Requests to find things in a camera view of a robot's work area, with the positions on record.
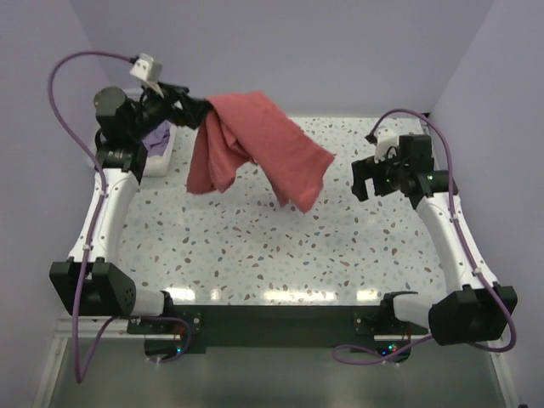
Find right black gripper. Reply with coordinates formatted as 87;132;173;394
351;147;408;202

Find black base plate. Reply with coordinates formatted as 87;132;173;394
127;305;428;357

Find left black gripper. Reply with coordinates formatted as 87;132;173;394
128;80;213;141

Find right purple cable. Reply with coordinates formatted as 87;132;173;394
332;109;517;366

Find salmon red t-shirt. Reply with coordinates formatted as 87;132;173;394
186;92;334;213

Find purple t-shirt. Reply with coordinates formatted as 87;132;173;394
143;122;175;158

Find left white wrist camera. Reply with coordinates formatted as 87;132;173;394
129;54;163;82

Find white plastic laundry basket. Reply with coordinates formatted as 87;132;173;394
87;87;179;179

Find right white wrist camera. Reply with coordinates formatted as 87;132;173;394
374;128;399;162

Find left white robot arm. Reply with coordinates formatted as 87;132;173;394
49;83;212;333

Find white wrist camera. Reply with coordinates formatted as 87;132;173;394
129;54;163;82
374;128;399;162

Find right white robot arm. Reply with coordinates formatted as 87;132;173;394
352;132;518;350

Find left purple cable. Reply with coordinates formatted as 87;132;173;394
49;51;190;384

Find purple cable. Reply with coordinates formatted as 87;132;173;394
49;51;190;384
332;109;517;366

